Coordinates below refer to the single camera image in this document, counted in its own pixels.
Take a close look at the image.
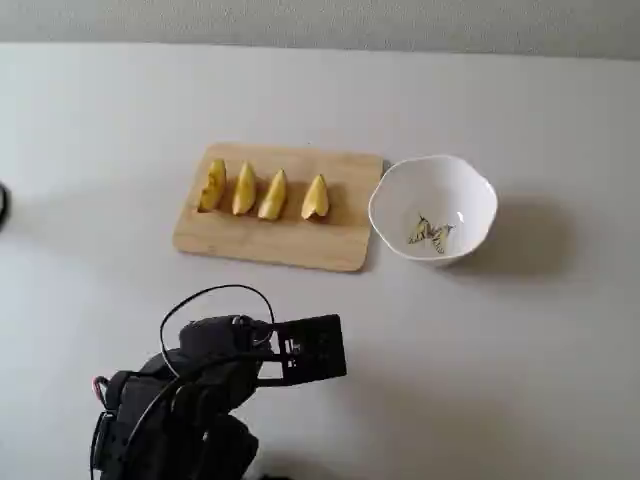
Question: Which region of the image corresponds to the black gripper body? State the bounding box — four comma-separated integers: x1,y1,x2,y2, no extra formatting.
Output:
259,313,348,390

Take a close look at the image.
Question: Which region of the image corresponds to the small apple slice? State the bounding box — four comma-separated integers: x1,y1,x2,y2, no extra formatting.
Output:
300,173,330,221

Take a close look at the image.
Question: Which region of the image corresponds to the wooden cutting board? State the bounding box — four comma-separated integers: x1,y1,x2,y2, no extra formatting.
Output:
171,142,385,274

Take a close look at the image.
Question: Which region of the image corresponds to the yellow apple slice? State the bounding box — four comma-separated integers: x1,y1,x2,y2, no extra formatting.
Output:
231,160,257,217
257,168,288,221

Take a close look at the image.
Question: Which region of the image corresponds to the large apple slice with notch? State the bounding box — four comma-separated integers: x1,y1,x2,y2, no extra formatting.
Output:
197,158,228,214

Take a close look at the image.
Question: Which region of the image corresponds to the white bowl with butterfly print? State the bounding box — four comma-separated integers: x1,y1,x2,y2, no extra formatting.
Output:
368,154,499,268

